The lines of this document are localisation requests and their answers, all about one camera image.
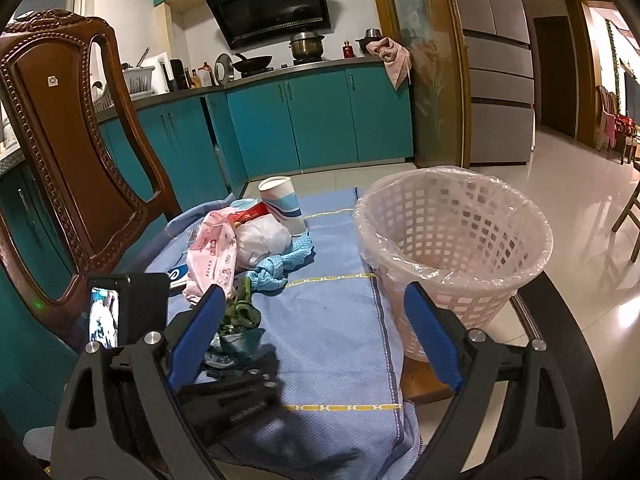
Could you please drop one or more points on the black wok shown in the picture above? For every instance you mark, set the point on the black wok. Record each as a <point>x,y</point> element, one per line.
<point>252,62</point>

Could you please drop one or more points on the clear plastic liner bag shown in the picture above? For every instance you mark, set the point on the clear plastic liner bag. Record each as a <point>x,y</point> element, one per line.
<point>400,270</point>

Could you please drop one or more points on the blue towel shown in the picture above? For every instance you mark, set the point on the blue towel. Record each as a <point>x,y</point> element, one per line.
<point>325,335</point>

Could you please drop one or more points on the teal base cabinets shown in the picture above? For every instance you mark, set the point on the teal base cabinets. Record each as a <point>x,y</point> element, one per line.
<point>320,120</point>

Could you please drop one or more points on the dark sauce bottle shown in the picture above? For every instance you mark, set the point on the dark sauce bottle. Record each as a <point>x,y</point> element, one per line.
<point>188,80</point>

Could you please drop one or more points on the white plastic basket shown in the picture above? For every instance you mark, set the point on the white plastic basket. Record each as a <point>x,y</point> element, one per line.
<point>450,220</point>

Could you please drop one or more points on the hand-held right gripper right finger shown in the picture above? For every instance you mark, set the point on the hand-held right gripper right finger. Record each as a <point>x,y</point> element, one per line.
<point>430,335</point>

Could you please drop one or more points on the steel cooking pot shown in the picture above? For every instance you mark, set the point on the steel cooking pot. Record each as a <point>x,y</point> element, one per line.
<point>306,46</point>

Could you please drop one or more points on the red jar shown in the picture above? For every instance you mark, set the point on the red jar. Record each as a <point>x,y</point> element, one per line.
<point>347,50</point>

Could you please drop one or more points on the dark wooden chair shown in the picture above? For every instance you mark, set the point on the dark wooden chair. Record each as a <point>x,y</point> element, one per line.
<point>627,207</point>

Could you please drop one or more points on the silver refrigerator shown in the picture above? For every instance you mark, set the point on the silver refrigerator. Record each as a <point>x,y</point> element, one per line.
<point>492,75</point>

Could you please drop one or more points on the dark teal crumpled wrapper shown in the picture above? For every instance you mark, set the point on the dark teal crumpled wrapper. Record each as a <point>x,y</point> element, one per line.
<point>239,345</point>

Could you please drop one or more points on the small steel pot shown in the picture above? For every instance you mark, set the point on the small steel pot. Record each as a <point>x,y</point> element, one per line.
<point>372,35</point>

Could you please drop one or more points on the dark wooden door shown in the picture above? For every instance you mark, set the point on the dark wooden door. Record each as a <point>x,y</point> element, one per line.
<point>555,75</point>

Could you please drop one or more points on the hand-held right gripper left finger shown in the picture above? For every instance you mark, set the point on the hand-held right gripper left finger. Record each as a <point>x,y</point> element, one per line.
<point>195,331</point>

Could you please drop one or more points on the distant wooden chair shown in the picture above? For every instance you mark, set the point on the distant wooden chair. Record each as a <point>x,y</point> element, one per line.
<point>612,130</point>

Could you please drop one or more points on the black range hood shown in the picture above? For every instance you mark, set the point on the black range hood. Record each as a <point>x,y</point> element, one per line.
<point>270,10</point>

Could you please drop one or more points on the black kitchen appliance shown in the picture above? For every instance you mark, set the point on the black kitchen appliance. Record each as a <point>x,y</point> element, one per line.
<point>176,75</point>

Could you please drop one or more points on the wooden framed glass door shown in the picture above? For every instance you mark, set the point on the wooden framed glass door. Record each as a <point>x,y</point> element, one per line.
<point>435,85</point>

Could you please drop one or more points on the teal cleaning cloth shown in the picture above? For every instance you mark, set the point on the teal cleaning cloth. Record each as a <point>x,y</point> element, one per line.
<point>272,272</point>

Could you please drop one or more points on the red packet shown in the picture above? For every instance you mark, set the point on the red packet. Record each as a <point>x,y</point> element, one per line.
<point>250,213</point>

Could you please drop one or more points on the crumpled white plastic bag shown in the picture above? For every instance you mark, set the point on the crumpled white plastic bag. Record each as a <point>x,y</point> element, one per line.
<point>262,240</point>

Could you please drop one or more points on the glass pot lid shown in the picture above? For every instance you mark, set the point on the glass pot lid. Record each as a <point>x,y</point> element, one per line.
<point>223,69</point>

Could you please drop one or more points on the white blue paper cup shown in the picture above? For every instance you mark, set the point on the white blue paper cup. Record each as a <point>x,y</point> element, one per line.
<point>285,205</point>

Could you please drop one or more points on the light blue face mask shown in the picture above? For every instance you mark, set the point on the light blue face mask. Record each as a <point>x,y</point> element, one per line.
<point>242,204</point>

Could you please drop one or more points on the pink wet wipes packet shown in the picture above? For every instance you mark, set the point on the pink wet wipes packet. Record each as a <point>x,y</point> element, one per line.
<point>212,255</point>

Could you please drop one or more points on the carved wooden chair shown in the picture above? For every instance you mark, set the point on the carved wooden chair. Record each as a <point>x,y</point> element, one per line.
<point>65,160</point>

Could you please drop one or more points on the orange capped bottle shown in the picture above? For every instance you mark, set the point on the orange capped bottle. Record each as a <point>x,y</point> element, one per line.
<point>206,75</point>

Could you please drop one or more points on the pink cloth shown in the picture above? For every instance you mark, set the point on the pink cloth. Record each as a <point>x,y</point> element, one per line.
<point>395,62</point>

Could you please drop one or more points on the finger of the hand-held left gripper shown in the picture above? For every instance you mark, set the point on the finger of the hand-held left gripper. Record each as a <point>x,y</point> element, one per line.
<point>235,415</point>
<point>235,387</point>

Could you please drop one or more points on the white dish rack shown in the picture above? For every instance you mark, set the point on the white dish rack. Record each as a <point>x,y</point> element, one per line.
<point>137,81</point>

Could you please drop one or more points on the green vegetable scrap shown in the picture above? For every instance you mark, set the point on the green vegetable scrap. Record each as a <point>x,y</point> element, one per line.
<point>241,307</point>

